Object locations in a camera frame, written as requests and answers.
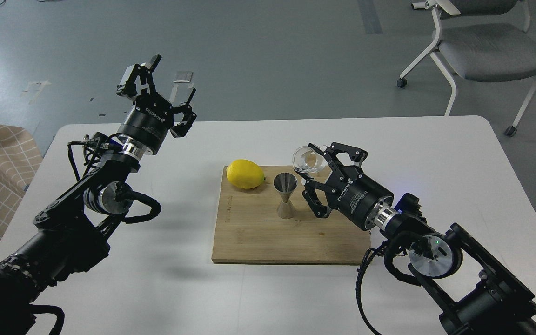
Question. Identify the grey office chair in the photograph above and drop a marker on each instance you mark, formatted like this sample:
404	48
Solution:
491	52

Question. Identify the steel double jigger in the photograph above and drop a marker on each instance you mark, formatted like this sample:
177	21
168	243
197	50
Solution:
285	184

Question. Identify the clear glass measuring cup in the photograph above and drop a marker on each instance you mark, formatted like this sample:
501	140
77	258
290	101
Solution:
309	160

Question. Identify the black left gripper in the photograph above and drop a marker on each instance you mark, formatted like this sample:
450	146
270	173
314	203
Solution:
152	115

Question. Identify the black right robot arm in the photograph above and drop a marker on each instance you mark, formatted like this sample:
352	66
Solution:
413	252

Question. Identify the yellow lemon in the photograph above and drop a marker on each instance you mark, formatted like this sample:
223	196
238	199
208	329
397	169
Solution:
244	174

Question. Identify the wooden cutting board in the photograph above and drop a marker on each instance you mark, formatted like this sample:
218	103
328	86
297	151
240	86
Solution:
248	229

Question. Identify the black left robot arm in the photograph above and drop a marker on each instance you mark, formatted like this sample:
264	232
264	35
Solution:
74	229

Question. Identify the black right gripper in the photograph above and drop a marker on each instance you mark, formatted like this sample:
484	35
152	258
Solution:
358	197

